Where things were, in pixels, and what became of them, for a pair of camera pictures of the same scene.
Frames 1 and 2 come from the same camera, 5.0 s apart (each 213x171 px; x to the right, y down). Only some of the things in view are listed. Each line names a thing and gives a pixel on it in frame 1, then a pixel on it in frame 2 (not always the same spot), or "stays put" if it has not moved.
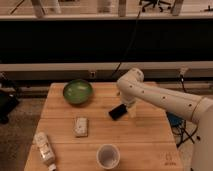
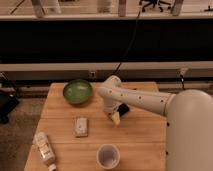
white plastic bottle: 46,151 stays put
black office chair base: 154,3 stays put
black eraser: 118,111 stays put
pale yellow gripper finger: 133,112 → 116,117
